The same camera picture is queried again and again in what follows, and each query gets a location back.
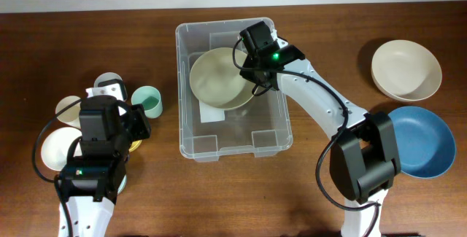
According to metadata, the mint small bowl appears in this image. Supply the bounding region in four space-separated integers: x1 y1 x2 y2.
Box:
117 175 127 195

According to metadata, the cream cup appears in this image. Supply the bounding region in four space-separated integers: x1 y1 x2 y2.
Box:
55 96 80 129

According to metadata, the white small bowl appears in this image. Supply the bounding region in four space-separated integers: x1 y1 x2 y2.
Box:
41 127 82 171

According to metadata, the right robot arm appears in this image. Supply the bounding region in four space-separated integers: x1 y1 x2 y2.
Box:
239 22 401 236

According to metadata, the blue plate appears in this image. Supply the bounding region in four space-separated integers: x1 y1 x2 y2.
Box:
389 106 457 179

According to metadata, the cream plate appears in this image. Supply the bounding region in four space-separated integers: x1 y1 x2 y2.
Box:
190 47 255 110

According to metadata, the clear plastic storage container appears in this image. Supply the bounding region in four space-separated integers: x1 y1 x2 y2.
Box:
175 18 293 162

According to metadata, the mint green cup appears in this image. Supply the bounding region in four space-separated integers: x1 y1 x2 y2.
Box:
131 86 163 119

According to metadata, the yellow small bowl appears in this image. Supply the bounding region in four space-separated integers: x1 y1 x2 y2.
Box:
128 140 142 152

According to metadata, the white label in container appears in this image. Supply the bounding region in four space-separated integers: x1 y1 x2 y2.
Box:
199 101 225 123

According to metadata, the grey cup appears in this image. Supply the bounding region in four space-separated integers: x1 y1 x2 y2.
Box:
93 72 123 88

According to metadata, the beige bowl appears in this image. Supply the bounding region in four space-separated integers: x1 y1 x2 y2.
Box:
371 40 442 102

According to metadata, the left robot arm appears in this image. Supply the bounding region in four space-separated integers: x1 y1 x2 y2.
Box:
54 79 151 236

